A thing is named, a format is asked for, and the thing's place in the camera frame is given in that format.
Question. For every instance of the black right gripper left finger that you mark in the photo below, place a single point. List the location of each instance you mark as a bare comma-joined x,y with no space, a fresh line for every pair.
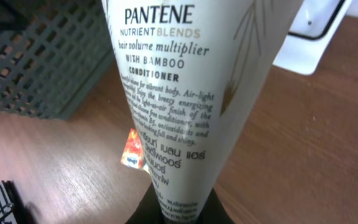
148,210

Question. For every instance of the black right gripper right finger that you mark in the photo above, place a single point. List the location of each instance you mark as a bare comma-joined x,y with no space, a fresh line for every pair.
213,211

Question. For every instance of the orange tissue pack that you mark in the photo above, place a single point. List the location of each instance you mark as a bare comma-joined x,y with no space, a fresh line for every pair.
133,155

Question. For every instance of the white conditioner tube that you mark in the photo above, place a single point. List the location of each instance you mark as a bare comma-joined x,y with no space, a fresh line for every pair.
192,71

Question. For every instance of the white barcode scanner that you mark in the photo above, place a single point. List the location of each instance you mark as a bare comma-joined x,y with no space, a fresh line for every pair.
311,32

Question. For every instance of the grey plastic mesh basket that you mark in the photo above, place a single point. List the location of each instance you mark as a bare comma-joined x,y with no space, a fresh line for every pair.
51,54

